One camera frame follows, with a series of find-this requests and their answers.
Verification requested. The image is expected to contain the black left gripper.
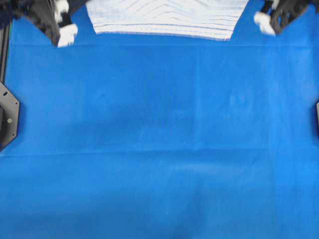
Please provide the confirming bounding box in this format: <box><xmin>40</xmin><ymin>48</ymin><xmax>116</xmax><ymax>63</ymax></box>
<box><xmin>0</xmin><ymin>0</ymin><xmax>78</xmax><ymax>47</ymax></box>

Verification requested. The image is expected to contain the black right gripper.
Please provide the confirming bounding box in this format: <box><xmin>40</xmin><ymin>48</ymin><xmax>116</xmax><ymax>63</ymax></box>
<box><xmin>253</xmin><ymin>0</ymin><xmax>317</xmax><ymax>36</ymax></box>

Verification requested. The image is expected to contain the white blue-striped towel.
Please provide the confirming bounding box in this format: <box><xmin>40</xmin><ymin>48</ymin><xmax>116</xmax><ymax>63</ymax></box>
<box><xmin>86</xmin><ymin>0</ymin><xmax>248</xmax><ymax>40</ymax></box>

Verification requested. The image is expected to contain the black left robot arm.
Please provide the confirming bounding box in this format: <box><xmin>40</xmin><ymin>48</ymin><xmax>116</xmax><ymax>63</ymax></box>
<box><xmin>0</xmin><ymin>0</ymin><xmax>86</xmax><ymax>150</ymax></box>

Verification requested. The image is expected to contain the blue table mat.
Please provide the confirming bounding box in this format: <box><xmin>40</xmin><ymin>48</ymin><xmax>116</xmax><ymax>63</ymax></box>
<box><xmin>0</xmin><ymin>0</ymin><xmax>319</xmax><ymax>239</ymax></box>

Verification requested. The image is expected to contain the black mounting rail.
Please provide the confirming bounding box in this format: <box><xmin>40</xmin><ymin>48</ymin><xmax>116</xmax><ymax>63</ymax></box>
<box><xmin>0</xmin><ymin>22</ymin><xmax>12</xmax><ymax>84</ymax></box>

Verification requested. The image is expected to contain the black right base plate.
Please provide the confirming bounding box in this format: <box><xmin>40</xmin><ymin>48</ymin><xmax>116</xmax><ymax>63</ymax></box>
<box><xmin>316</xmin><ymin>102</ymin><xmax>319</xmax><ymax>133</ymax></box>

